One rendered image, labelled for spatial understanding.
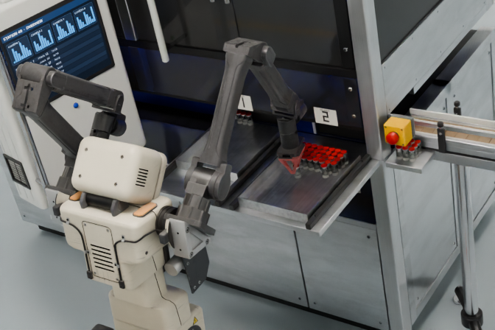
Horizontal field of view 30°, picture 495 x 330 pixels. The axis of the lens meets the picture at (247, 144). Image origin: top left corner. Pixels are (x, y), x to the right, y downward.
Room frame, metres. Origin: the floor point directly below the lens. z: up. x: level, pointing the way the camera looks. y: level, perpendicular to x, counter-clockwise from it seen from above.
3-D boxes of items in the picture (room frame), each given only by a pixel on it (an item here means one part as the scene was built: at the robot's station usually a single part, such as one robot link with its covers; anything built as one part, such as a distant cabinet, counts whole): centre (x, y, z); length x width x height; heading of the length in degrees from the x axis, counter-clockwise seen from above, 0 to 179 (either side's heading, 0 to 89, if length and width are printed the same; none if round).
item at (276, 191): (2.47, -0.14, 0.90); 0.34 x 0.26 x 0.04; 140
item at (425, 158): (2.51, -0.52, 0.87); 0.14 x 0.13 x 0.02; 140
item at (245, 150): (2.78, 0.05, 0.90); 0.34 x 0.26 x 0.04; 140
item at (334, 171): (2.54, -0.20, 0.91); 0.18 x 0.02 x 0.05; 50
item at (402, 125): (2.49, -0.48, 1.00); 0.08 x 0.07 x 0.07; 140
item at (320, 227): (2.61, -0.04, 0.87); 0.70 x 0.48 x 0.02; 50
